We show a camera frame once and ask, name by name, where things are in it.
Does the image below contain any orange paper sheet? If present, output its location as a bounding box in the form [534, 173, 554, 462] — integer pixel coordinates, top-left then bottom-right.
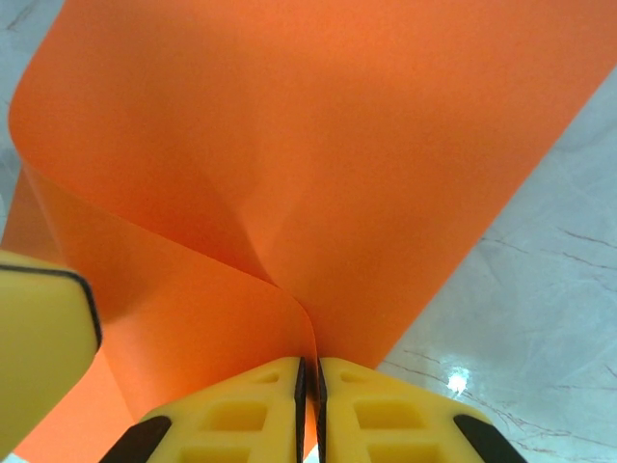
[0, 0, 617, 463]

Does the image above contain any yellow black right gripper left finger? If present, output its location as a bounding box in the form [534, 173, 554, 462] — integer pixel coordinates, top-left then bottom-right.
[98, 355, 308, 463]

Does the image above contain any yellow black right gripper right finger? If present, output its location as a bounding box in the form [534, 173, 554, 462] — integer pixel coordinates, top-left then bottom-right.
[315, 355, 527, 463]

